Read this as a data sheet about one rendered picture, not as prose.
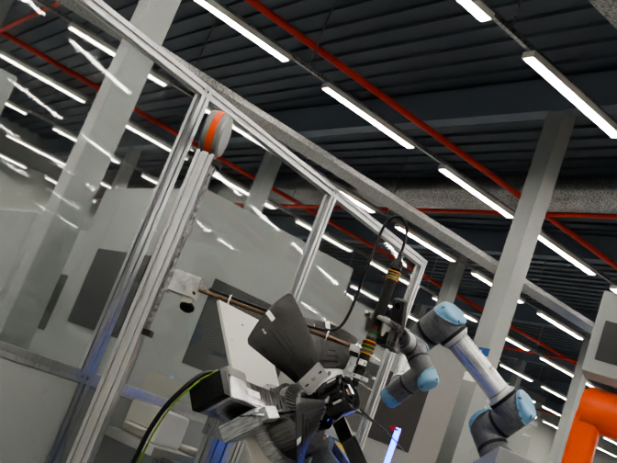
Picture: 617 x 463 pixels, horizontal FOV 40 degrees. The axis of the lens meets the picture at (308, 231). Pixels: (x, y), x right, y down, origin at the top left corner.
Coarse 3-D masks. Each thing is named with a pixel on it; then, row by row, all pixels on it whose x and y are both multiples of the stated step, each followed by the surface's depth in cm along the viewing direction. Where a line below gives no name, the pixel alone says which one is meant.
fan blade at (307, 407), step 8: (296, 400) 229; (304, 400) 233; (312, 400) 238; (320, 400) 244; (296, 408) 228; (304, 408) 232; (312, 408) 238; (320, 408) 245; (296, 416) 228; (304, 416) 232; (312, 416) 238; (320, 416) 248; (296, 424) 227; (304, 424) 232; (312, 424) 239; (296, 432) 227; (304, 432) 233; (312, 432) 242; (296, 440) 228; (304, 440) 234; (296, 448) 228; (304, 448) 236; (296, 456) 228; (304, 456) 239
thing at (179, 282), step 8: (176, 272) 275; (184, 272) 275; (168, 280) 276; (176, 280) 274; (184, 280) 274; (192, 280) 274; (200, 280) 275; (168, 288) 274; (176, 288) 274; (184, 288) 274; (192, 288) 274; (192, 296) 273
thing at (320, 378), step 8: (312, 368) 258; (320, 368) 259; (304, 376) 257; (312, 376) 258; (320, 376) 259; (328, 376) 260; (304, 384) 257; (312, 384) 258; (320, 384) 260; (312, 392) 258
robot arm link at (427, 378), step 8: (416, 360) 288; (424, 360) 287; (416, 368) 286; (424, 368) 285; (432, 368) 286; (408, 376) 288; (416, 376) 286; (424, 376) 284; (432, 376) 284; (408, 384) 288; (416, 384) 287; (424, 384) 283; (432, 384) 285
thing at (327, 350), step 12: (324, 324) 288; (312, 336) 281; (336, 336) 285; (348, 336) 288; (324, 348) 277; (336, 348) 279; (348, 348) 281; (324, 360) 273; (336, 360) 274; (348, 360) 276
